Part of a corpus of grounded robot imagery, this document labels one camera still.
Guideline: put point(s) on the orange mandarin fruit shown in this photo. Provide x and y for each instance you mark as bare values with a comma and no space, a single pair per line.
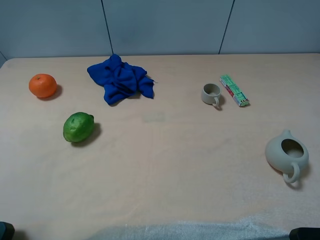
42,85

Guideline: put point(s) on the black object bottom right corner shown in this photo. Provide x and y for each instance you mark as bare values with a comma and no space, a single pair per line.
305,233

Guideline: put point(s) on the black object corner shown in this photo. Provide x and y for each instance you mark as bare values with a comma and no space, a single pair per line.
305,233
7,231

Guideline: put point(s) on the black object bottom left corner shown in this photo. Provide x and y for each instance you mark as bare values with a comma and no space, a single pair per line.
7,231

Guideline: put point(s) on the crumpled blue cloth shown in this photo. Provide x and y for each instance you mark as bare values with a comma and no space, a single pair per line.
121,80

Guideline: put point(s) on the small beige ceramic cup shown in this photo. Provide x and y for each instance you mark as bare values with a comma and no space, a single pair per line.
211,94

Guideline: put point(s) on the green lime fruit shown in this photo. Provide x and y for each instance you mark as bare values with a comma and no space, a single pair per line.
78,127

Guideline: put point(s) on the green and red small box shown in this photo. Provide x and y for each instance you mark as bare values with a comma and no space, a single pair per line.
235,92

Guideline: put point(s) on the beige ceramic teapot without lid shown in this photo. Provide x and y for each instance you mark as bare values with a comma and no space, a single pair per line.
288,155

